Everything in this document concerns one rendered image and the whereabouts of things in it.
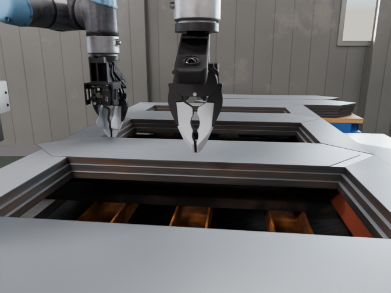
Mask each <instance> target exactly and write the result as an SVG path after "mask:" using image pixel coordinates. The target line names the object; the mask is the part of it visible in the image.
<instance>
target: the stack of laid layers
mask: <svg viewBox="0 0 391 293"><path fill-rule="evenodd" d="M221 112H241V113H290V112H289V111H288V110H287V109H286V108H267V107H231V106H223V107H222V109H221ZM134 132H158V133H179V132H180V131H179V129H178V127H177V125H176V123H175V121H174V120H144V119H131V120H129V121H128V122H126V123H124V124H123V125H122V126H121V129H120V131H119V133H118V135H117V136H116V137H121V138H127V137H128V136H129V135H131V134H132V133H134ZM211 134H248V135H292V136H296V137H297V138H298V140H299V141H300V142H304V143H312V144H317V145H322V146H325V147H330V148H335V149H339V150H343V151H348V152H353V153H358V154H360V155H359V156H356V157H354V158H351V159H348V160H345V161H343V162H340V163H338V164H335V165H332V166H298V165H265V164H248V163H215V162H182V161H165V160H133V159H103V158H75V157H67V158H66V159H64V160H62V161H60V162H59V163H57V164H55V165H54V166H52V167H50V168H49V169H47V170H46V171H44V172H42V173H40V174H39V175H37V176H35V177H34V178H32V179H31V180H29V181H27V182H25V183H24V184H22V185H20V186H19V187H17V188H15V189H14V190H12V191H11V192H9V193H7V194H5V195H4V196H2V197H0V216H5V217H20V216H22V215H23V214H25V213H26V212H27V211H28V210H30V209H31V208H32V207H34V206H35V205H36V204H38V203H39V202H41V201H42V200H43V199H45V198H46V197H47V196H49V195H50V194H51V193H53V192H54V191H55V190H57V189H58V188H59V187H61V186H62V185H64V184H65V183H66V182H68V181H69V180H70V179H71V178H97V179H111V180H138V181H165V182H179V183H206V184H233V185H260V186H274V187H301V188H328V189H337V190H338V191H339V192H340V194H341V195H342V197H343V198H344V199H345V200H346V202H347V203H348V204H349V205H350V207H351V208H352V210H354V212H355V213H356V215H357V216H358V217H359V218H360V220H361V221H362V222H363V223H364V225H365V226H366V228H367V229H368V230H369V232H370V233H371V234H372V235H373V236H374V238H387V239H391V213H390V212H389V211H388V210H387V209H386V208H385V207H384V206H383V205H382V204H381V203H380V202H379V201H378V200H377V199H376V198H375V197H374V196H373V195H372V194H371V193H370V192H369V191H368V190H367V189H366V188H365V187H364V186H363V185H362V184H361V183H360V182H359V181H358V180H357V179H356V178H355V177H354V176H353V175H352V174H351V173H350V172H349V171H348V170H347V169H346V168H345V167H347V166H350V165H352V164H355V163H357V162H360V161H362V160H364V159H367V158H370V157H372V156H374V155H372V154H368V153H363V152H359V151H354V150H350V149H345V148H340V147H336V146H331V145H326V144H322V143H320V142H319V141H318V140H317V139H316V138H315V137H314V136H313V135H312V134H311V133H310V132H309V131H308V130H307V129H306V128H305V127H304V126H303V125H302V124H301V123H280V122H226V121H216V123H215V125H214V127H213V129H212V131H211Z"/></svg>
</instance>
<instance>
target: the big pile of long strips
mask: <svg viewBox="0 0 391 293"><path fill-rule="evenodd" d="M205 102H206V101H203V100H202V98H201V97H197V100H196V101H195V102H194V103H205ZM223 103H239V104H278V105H304V106H305V107H307V108H308V109H309V110H311V111H313V112H314V113H315V114H317V115H318V116H320V117H321V118H339V117H345V116H350V115H351V114H352V112H353V110H354V107H355V105H356V103H354V102H343V101H340V99H339V98H335V97H324V96H317V95H236V94H223Z"/></svg>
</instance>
